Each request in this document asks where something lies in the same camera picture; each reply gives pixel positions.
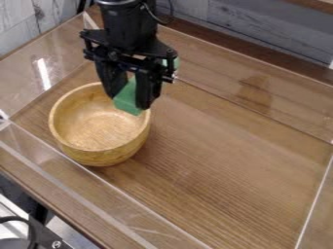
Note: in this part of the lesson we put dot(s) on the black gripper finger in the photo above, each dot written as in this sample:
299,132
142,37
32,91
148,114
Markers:
148,88
112,77

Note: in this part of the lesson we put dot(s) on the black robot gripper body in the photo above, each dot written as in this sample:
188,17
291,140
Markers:
127,39

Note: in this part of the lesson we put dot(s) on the green rectangular block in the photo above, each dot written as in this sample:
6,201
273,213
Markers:
124,100

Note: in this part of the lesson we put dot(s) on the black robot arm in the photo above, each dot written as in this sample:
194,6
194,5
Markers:
134,62

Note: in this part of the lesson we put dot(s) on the brown wooden bowl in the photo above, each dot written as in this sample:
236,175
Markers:
95,133

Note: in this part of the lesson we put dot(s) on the clear acrylic corner bracket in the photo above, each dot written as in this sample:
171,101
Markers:
88,22

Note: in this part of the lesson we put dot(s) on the clear acrylic front wall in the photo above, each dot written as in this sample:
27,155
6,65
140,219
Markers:
104,213

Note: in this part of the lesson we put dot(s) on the black metal table bracket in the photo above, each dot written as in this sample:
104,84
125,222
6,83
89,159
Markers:
44,239

